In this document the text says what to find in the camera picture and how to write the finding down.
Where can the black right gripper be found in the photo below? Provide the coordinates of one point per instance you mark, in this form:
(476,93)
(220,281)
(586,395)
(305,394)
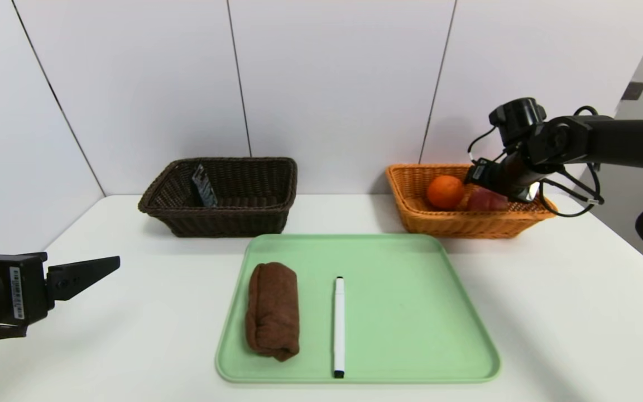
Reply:
(481,172)

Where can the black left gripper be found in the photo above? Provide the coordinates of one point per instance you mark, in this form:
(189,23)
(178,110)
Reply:
(24,291)

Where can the pink peach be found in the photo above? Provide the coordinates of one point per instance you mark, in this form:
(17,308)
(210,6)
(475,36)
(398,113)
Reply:
(486,201)

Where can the orange fruit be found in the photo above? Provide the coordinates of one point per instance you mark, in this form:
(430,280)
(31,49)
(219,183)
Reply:
(445,192)

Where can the black squeeze tube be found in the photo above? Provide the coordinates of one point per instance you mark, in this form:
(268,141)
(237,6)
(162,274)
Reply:
(205,187)

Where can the white marker pen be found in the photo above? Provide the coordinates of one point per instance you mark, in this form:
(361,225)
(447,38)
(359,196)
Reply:
(339,324)

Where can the brown towel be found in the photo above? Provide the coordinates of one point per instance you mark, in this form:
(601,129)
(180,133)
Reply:
(273,312)

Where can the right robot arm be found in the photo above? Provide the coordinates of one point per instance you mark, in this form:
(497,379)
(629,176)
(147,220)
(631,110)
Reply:
(606,139)

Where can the orange wicker basket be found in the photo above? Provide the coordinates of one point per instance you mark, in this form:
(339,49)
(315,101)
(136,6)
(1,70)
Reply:
(455,226)

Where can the dark brown wicker basket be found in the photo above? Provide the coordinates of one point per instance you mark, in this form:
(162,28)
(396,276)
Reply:
(243,223)

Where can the green plastic tray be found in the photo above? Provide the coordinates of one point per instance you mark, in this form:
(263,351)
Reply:
(411,312)

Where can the small dark wall plate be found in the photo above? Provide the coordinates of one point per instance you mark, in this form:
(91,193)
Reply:
(633,91)

